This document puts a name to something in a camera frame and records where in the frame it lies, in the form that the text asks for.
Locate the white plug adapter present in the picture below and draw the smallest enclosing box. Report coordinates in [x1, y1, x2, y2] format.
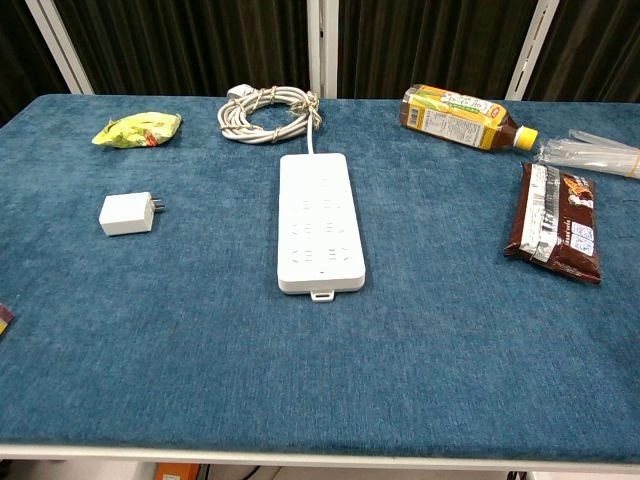
[98, 191, 168, 237]

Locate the white power strip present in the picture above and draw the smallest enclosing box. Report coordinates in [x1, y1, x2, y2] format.
[277, 153, 367, 304]

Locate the blue table cloth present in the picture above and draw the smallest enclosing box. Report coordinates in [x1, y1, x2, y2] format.
[0, 93, 640, 464]

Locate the tea bottle yellow cap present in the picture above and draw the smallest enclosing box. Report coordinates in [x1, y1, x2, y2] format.
[399, 84, 540, 153]

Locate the yellow green snack packet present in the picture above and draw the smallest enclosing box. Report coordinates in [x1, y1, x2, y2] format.
[91, 112, 182, 150]

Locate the white table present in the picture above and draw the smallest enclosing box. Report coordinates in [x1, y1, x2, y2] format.
[0, 442, 640, 475]

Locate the black pleated curtain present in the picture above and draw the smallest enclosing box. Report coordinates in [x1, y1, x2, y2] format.
[52, 0, 311, 96]
[524, 0, 640, 104]
[337, 0, 544, 101]
[0, 0, 69, 126]

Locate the brown snack package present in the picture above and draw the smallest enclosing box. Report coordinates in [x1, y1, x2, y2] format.
[503, 162, 603, 285]

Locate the orange box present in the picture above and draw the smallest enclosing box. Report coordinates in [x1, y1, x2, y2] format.
[154, 463, 201, 480]

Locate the clear plastic straw bundle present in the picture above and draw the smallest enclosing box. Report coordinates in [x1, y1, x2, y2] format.
[535, 128, 640, 180]

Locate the dark object at left edge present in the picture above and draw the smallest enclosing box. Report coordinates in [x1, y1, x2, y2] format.
[0, 302, 16, 342]

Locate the coiled white power cord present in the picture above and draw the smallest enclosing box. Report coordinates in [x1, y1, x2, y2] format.
[217, 84, 322, 156]

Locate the white frame post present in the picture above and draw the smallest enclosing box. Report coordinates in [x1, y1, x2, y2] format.
[306, 0, 340, 99]
[24, 0, 95, 95]
[505, 0, 560, 101]

